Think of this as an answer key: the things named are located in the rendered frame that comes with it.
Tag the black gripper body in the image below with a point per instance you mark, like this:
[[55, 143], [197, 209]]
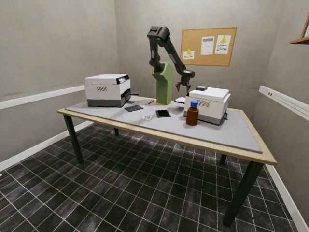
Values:
[[183, 81]]

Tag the white multi-well plate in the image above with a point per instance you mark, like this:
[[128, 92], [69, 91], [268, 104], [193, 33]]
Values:
[[180, 99]]

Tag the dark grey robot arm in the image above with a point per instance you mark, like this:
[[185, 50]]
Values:
[[161, 36]]

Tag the brown bottle with blue cap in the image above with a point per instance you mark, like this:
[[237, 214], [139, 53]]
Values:
[[192, 114]]

